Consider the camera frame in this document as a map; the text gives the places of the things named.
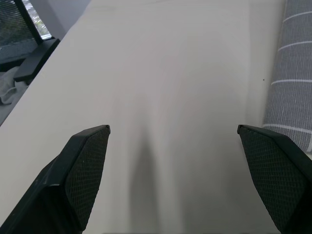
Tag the white crumpled cloth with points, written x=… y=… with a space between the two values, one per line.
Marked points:
x=7 y=86

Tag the black mesh office chair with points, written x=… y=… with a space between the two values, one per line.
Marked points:
x=23 y=41

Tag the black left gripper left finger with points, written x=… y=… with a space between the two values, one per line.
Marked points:
x=73 y=175

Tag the grey white-striped cloth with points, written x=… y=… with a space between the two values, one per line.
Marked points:
x=291 y=80

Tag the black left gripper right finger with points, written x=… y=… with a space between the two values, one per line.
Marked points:
x=275 y=175

